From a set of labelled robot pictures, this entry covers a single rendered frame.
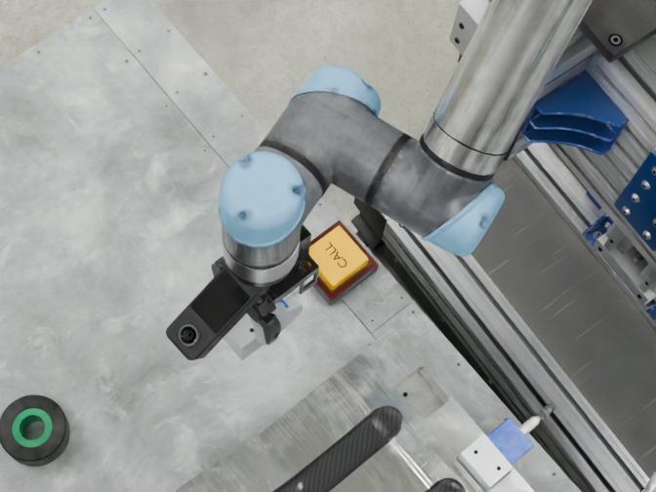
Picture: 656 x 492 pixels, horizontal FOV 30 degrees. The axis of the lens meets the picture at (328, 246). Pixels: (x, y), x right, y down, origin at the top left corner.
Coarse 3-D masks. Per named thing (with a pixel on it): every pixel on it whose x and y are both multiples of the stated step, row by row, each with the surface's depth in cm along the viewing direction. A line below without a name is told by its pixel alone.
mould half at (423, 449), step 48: (384, 336) 146; (336, 384) 144; (384, 384) 144; (288, 432) 142; (336, 432) 142; (432, 432) 142; (480, 432) 142; (192, 480) 135; (240, 480) 137; (384, 480) 140; (432, 480) 140
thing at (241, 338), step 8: (296, 288) 142; (288, 296) 142; (240, 320) 138; (248, 320) 138; (232, 328) 138; (240, 328) 138; (248, 328) 138; (232, 336) 137; (240, 336) 138; (248, 336) 138; (232, 344) 140; (240, 344) 137; (248, 344) 137; (256, 344) 140; (240, 352) 139; (248, 352) 141
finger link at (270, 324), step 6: (264, 318) 128; (270, 318) 128; (276, 318) 129; (264, 324) 129; (270, 324) 128; (276, 324) 129; (264, 330) 131; (270, 330) 129; (276, 330) 130; (270, 336) 130; (276, 336) 131; (270, 342) 133
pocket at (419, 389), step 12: (420, 372) 146; (408, 384) 147; (420, 384) 147; (432, 384) 146; (408, 396) 146; (420, 396) 146; (432, 396) 146; (444, 396) 145; (420, 408) 146; (432, 408) 146
